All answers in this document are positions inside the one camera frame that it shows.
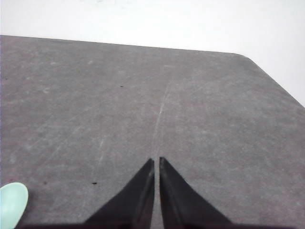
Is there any mint green plastic spoon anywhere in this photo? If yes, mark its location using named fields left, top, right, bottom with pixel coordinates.
left=0, top=182, right=29, bottom=229

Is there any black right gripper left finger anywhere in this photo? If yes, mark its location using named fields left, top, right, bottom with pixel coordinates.
left=84, top=158, right=155, bottom=229

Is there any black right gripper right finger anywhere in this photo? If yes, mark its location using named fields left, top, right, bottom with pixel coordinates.
left=159, top=156, right=233, bottom=229

